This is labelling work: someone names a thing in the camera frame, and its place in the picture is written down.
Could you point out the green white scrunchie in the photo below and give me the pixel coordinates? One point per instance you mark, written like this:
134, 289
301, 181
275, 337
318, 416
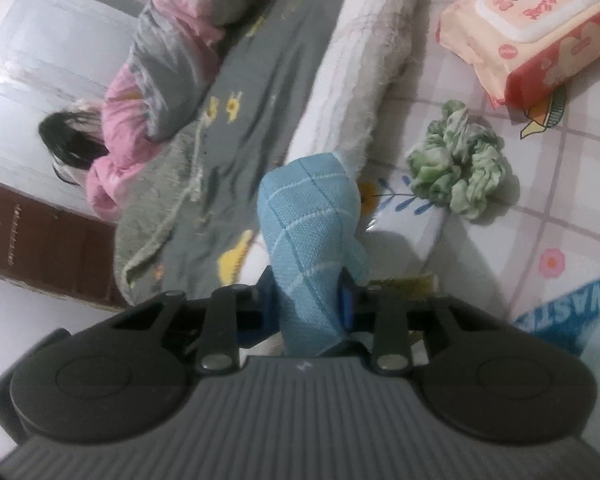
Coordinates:
455, 160

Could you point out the light blue checked towel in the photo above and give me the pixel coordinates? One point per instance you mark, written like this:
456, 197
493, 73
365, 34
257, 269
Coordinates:
305, 220

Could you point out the white plastic bag blue print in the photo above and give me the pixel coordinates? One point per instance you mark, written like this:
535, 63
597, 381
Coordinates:
570, 310

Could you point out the red pink wet wipes packet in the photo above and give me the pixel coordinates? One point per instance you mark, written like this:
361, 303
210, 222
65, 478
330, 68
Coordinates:
530, 10

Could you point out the pink grey quilt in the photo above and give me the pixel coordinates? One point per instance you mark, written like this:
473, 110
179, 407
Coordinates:
130, 110

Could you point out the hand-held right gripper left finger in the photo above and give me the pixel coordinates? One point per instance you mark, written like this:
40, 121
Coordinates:
265, 295

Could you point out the grey blanket with yellow ducks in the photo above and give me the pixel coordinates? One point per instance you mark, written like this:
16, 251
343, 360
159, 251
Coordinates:
260, 85

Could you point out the white fringed plaid blanket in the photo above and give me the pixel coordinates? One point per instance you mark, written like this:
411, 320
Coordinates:
370, 60

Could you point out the bed headboard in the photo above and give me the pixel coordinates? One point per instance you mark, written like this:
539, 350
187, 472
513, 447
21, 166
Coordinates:
45, 240

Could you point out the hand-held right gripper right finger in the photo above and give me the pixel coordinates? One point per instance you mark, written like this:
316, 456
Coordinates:
346, 305

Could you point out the white panelled door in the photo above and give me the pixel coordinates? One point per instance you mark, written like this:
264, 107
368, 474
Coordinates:
40, 50

